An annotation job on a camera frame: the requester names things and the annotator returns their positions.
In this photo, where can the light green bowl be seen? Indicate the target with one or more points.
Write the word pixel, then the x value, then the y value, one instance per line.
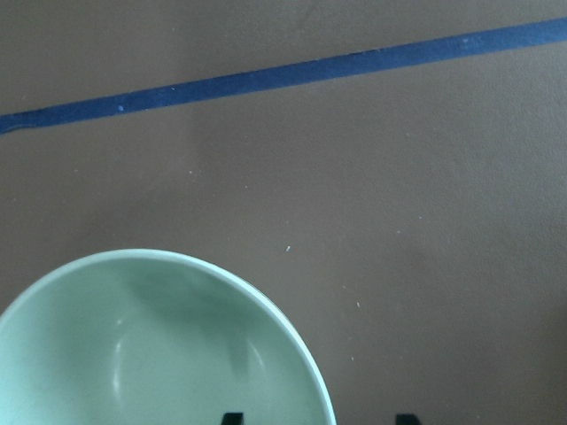
pixel 153 337

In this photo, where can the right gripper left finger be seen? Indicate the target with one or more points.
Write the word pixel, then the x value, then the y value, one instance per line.
pixel 232 419

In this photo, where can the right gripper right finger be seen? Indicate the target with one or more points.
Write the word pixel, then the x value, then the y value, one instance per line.
pixel 406 419

